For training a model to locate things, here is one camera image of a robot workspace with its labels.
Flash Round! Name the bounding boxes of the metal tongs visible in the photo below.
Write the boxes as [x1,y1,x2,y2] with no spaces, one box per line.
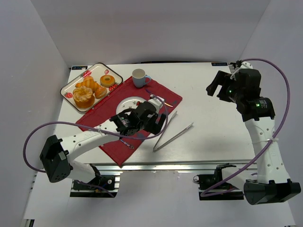
[152,111,194,152]

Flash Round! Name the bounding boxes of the sesame bun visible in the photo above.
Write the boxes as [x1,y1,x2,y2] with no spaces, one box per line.
[95,86,107,99]

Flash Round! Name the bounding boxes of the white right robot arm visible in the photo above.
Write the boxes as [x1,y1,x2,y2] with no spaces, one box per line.
[201,60,301,205]

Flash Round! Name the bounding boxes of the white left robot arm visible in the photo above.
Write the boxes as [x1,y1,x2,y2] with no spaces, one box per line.
[40,95,168,183]

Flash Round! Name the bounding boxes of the round sugared cake bread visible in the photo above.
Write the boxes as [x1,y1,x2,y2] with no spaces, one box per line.
[73,86,95,108]

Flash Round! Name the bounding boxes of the croissant bread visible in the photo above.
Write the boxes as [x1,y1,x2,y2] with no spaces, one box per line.
[75,76,100,92]

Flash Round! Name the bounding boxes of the white strawberry plate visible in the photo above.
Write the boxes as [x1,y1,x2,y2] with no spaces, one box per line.
[116,96,154,118]

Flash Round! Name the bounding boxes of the iridescent fork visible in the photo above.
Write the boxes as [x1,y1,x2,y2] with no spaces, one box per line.
[120,140,134,149]

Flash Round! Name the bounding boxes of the red placemat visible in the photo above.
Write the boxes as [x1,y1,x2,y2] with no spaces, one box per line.
[75,76,183,167]

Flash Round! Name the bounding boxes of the blue white mug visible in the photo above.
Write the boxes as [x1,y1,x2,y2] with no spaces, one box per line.
[132,69,152,88]

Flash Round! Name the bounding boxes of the strawberry pattern tray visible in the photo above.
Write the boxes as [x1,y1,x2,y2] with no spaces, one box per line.
[60,63,123,113]

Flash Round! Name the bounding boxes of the ring donut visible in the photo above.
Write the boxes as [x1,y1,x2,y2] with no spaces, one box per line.
[100,74,116,87]

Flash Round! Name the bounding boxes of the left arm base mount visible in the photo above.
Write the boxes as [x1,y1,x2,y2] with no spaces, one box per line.
[70,172,121,198]

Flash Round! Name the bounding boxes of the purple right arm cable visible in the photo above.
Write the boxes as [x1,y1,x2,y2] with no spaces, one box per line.
[201,58,291,198]

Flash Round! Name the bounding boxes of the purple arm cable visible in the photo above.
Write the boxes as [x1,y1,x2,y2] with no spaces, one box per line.
[23,94,169,198]
[201,58,291,198]

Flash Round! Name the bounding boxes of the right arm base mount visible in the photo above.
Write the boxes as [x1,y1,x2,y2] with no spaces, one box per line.
[193,163,244,201]

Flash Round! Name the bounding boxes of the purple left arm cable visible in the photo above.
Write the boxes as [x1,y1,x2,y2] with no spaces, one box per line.
[23,94,169,198]

